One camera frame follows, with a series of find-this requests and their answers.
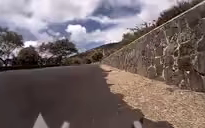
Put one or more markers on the green bushes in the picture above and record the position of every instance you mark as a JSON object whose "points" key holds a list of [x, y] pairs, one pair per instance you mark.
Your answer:
{"points": [[90, 58]]}

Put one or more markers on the distant hill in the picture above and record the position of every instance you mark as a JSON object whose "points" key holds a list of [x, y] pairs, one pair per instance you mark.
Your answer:
{"points": [[105, 47]]}

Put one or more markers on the robot's own part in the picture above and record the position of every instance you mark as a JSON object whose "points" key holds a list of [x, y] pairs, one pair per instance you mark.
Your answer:
{"points": [[137, 124], [65, 125]]}

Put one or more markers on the pale gravel verge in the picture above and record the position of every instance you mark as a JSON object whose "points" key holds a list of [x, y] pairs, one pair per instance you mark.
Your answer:
{"points": [[163, 100]]}

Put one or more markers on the row of trees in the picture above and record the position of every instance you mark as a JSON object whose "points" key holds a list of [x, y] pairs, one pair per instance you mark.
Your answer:
{"points": [[26, 55]]}

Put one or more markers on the rough stone wall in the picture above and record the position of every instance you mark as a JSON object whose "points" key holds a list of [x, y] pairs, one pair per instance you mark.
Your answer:
{"points": [[176, 53]]}

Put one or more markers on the trees above stone wall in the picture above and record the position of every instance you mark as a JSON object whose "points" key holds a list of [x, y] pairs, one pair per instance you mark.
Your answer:
{"points": [[170, 13]]}

